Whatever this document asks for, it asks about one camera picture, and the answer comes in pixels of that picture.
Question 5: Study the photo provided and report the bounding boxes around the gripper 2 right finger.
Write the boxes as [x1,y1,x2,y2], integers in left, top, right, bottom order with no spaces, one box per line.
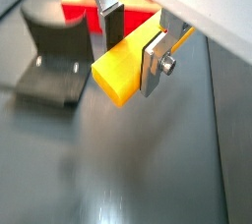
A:
[140,8,192,97]

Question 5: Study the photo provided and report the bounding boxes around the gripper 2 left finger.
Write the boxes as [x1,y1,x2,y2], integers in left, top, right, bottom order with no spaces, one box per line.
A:
[95,0,124,51]

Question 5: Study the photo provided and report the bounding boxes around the red fixture base block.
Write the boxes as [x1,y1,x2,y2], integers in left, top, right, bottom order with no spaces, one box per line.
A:
[61,0,161,35]

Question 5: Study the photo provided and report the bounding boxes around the black curved cradle stand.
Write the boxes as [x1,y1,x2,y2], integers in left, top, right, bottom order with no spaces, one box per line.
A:
[15,6,94,107]

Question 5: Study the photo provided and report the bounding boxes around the yellow forked square-circle object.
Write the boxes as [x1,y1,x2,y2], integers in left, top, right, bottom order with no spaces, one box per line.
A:
[92,12,195,107]

